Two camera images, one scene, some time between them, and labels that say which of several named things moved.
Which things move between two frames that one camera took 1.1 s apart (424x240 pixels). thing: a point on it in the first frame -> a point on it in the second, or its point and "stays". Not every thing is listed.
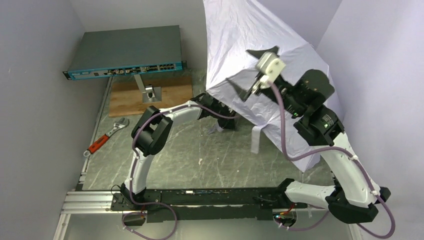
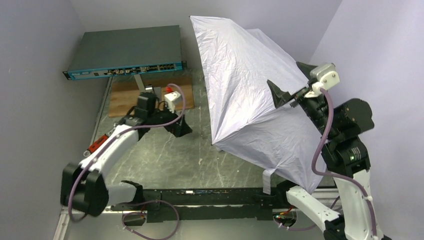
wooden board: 126,97 stays
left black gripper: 222,112 -> 173,122
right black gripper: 257,79 -> 298,98
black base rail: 206,205 stays
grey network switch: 127,51 stays
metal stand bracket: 149,94 stays
